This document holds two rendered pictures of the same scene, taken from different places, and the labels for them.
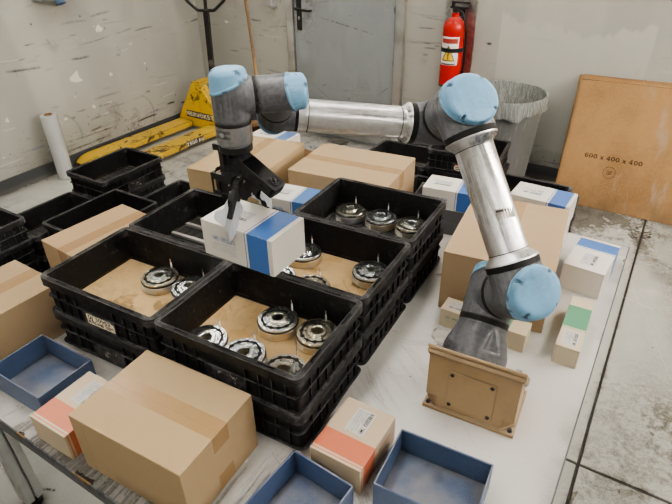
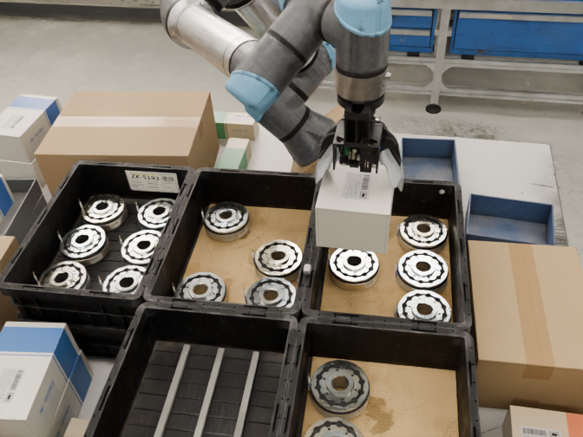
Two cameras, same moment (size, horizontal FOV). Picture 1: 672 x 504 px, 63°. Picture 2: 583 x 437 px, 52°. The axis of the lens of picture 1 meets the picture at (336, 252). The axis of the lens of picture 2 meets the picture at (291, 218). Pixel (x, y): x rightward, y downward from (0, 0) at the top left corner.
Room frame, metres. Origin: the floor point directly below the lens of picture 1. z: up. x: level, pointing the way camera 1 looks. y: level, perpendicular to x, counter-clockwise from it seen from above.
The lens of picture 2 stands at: (1.44, 0.91, 1.79)
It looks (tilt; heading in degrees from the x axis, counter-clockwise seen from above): 43 degrees down; 252
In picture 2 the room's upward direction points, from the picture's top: 4 degrees counter-clockwise
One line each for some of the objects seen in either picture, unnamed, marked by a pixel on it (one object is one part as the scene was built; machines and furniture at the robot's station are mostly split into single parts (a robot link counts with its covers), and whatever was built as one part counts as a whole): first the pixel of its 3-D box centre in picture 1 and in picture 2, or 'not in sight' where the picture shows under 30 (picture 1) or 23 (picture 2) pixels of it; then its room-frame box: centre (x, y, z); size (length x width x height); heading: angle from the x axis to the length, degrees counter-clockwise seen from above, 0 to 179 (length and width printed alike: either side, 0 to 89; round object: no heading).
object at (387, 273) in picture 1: (324, 254); (241, 235); (1.26, 0.03, 0.92); 0.40 x 0.30 x 0.02; 61
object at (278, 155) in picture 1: (250, 177); not in sight; (2.05, 0.34, 0.80); 0.40 x 0.30 x 0.20; 156
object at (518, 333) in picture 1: (483, 324); (230, 172); (1.18, -0.41, 0.73); 0.24 x 0.06 x 0.06; 58
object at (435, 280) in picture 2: (243, 353); (422, 269); (0.94, 0.22, 0.86); 0.10 x 0.10 x 0.01
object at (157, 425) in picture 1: (168, 430); (522, 323); (0.79, 0.37, 0.78); 0.30 x 0.22 x 0.16; 61
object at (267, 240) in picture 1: (253, 235); (358, 192); (1.08, 0.19, 1.09); 0.20 x 0.12 x 0.09; 58
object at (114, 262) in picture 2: (371, 223); (111, 241); (1.52, -0.11, 0.87); 0.40 x 0.30 x 0.11; 61
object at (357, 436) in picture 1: (353, 443); not in sight; (0.78, -0.03, 0.74); 0.16 x 0.12 x 0.07; 148
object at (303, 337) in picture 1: (317, 332); not in sight; (1.01, 0.05, 0.86); 0.10 x 0.10 x 0.01
